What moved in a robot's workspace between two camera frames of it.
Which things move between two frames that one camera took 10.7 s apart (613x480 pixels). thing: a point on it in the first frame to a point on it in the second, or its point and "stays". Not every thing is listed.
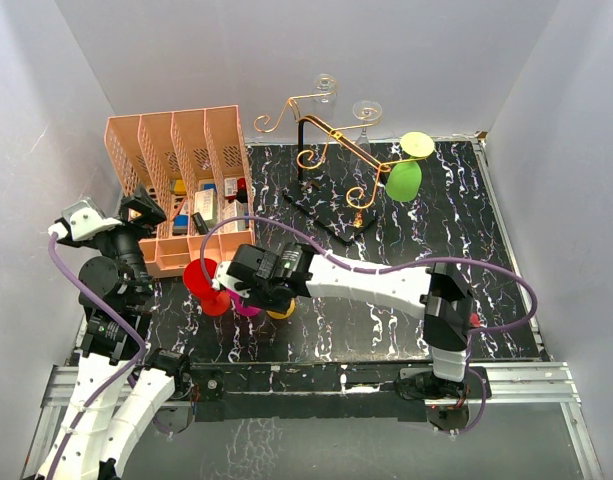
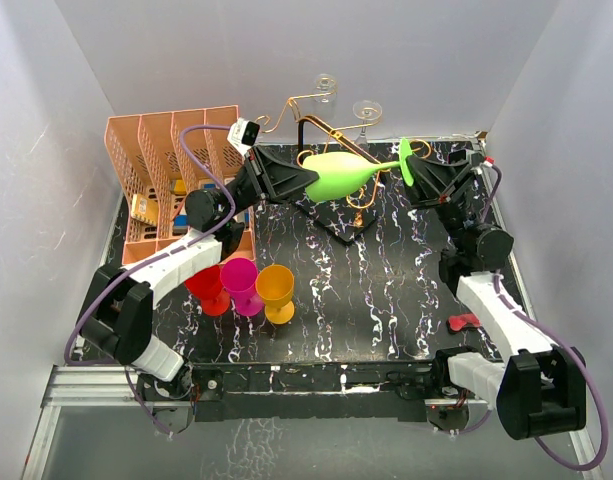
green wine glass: (404, 180) to (341, 173)
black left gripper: (150, 214) to (274, 178)
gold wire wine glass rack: (337, 181) stays
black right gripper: (281, 306) to (434, 182)
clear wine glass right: (366, 110) stays
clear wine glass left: (325, 83) stays
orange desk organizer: (194, 163) stays
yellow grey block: (178, 187) stays
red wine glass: (214, 302) stays
